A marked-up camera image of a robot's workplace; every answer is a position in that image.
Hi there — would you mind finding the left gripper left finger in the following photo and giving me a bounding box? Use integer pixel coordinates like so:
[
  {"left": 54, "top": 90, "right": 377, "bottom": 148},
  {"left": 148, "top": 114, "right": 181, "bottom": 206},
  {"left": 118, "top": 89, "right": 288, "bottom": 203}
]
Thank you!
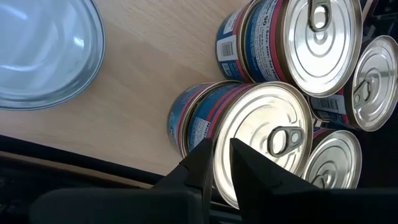
[{"left": 29, "top": 138, "right": 215, "bottom": 224}]

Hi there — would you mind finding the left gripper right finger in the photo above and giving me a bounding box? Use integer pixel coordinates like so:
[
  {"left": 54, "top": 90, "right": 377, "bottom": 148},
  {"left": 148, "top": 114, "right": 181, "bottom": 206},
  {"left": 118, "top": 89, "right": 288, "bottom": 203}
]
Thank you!
[{"left": 229, "top": 138, "right": 398, "bottom": 224}]

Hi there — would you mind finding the green white tuna can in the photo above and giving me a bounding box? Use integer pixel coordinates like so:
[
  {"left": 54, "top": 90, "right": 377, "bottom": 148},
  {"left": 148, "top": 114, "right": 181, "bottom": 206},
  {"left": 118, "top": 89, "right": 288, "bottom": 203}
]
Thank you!
[{"left": 0, "top": 0, "right": 106, "bottom": 112}]

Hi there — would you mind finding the light wooden shelf board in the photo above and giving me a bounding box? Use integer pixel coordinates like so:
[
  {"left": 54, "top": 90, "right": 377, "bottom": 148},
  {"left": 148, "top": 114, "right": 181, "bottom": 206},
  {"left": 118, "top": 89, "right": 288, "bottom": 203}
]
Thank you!
[{"left": 0, "top": 0, "right": 259, "bottom": 189}]

